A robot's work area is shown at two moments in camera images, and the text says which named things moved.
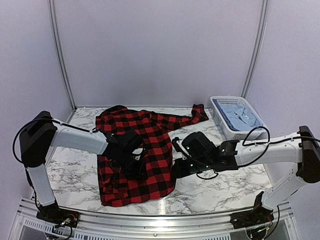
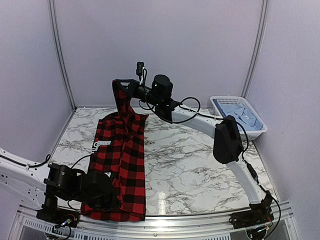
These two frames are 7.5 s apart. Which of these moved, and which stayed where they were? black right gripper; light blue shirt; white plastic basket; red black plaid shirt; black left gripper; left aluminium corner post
Moved: red black plaid shirt; black left gripper; black right gripper
Stayed: white plastic basket; left aluminium corner post; light blue shirt
